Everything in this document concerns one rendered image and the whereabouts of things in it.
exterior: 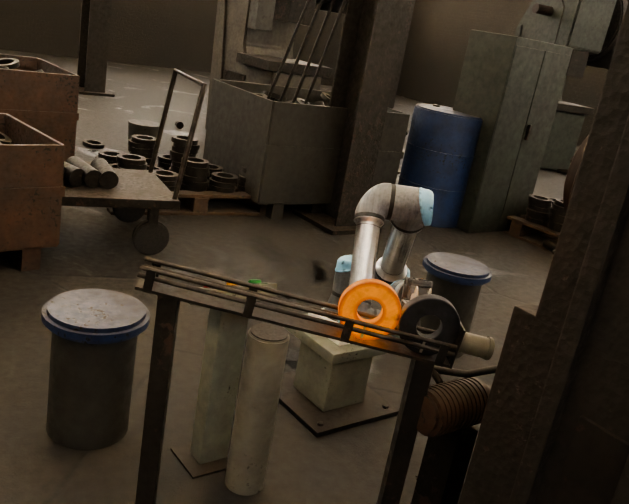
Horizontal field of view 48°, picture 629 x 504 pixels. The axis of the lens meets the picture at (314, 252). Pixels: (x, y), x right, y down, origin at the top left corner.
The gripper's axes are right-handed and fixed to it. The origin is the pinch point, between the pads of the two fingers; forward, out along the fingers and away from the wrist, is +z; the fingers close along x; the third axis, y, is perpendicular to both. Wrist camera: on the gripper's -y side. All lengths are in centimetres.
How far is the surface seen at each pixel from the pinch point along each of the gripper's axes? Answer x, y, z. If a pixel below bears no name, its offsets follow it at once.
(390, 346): -8.4, -10.3, 6.4
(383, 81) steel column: 18, 130, -289
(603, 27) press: 337, 346, -689
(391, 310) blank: -10.2, -1.1, 9.8
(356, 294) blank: -19.6, 1.6, 10.7
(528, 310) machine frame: 14.0, 5.1, 35.2
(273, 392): -35, -31, -20
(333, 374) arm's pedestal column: -12, -33, -72
